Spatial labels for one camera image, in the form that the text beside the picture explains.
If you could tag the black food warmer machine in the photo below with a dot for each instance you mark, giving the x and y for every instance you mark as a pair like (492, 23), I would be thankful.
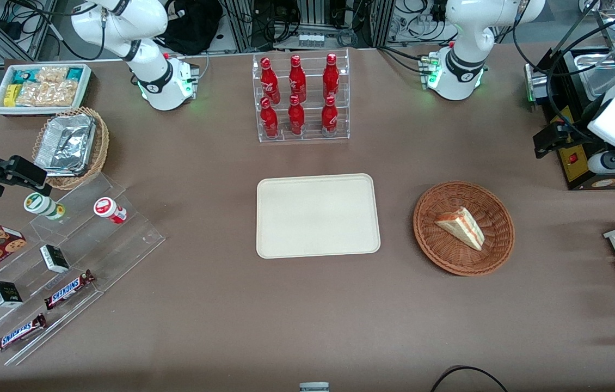
(577, 171)

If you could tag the green-lid drink bottle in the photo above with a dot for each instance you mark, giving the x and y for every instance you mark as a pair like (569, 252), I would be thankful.
(41, 204)

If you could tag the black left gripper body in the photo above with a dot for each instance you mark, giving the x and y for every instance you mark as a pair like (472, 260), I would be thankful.
(577, 129)

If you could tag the yellow snack packet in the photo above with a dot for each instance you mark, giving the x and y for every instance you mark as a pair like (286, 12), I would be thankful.
(10, 95)

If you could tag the white snack bin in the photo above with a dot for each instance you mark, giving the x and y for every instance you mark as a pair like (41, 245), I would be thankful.
(41, 111)

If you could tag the white power strip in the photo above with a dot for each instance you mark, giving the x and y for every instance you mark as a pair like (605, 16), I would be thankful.
(311, 40)

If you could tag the small grey device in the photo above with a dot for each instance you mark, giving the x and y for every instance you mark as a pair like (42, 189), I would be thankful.
(314, 387)

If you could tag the teal snack packet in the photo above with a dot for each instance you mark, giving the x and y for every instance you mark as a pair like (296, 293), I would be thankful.
(22, 76)
(75, 73)

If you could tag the clear acrylic bottle rack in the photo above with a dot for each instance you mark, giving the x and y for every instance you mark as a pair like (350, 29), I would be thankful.
(312, 92)

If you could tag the steel warmer pan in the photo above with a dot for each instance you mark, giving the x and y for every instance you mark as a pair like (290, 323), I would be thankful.
(604, 76)

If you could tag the red-lid drink bottle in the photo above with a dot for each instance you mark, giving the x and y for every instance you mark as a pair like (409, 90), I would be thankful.
(109, 209)

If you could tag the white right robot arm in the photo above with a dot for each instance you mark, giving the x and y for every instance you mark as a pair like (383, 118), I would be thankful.
(149, 71)

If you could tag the red cola bottle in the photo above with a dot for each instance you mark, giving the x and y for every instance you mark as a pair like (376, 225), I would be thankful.
(329, 115)
(297, 79)
(268, 81)
(331, 76)
(296, 117)
(269, 121)

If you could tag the clear acrylic stepped stand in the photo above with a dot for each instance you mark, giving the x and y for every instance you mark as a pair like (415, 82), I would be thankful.
(122, 245)

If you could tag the triangular sandwich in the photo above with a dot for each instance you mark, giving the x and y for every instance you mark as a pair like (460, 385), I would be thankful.
(462, 227)

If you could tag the Snickers bar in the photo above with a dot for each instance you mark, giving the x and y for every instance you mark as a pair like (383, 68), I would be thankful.
(68, 289)
(18, 334)

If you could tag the light wicker basket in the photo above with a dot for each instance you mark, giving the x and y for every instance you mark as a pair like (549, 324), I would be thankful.
(102, 141)

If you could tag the black bag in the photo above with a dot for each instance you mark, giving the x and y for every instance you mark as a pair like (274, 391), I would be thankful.
(193, 27)

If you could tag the aluminium foil tray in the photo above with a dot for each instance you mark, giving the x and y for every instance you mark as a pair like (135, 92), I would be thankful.
(65, 144)

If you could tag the small black box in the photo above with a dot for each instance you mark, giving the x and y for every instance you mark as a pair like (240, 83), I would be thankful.
(54, 258)
(5, 294)

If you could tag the brown wicker basket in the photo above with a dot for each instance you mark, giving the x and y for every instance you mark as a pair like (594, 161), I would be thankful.
(449, 256)

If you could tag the clear cracker bag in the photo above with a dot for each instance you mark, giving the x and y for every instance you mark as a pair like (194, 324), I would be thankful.
(61, 92)
(30, 93)
(51, 75)

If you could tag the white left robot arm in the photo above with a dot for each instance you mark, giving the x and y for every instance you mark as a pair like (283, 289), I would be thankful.
(462, 54)

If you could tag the cream plastic tray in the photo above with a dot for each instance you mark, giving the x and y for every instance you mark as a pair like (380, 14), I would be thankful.
(286, 218)

